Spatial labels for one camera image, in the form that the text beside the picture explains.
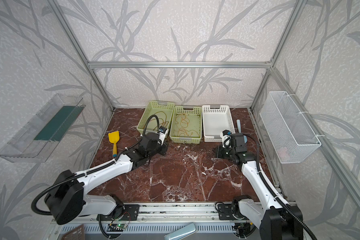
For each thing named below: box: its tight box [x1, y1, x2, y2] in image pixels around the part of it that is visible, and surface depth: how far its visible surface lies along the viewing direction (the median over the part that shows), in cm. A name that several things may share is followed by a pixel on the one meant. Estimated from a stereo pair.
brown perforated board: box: [61, 223, 85, 240], surface depth 70 cm
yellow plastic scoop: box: [108, 130, 120, 158], surface depth 104 cm
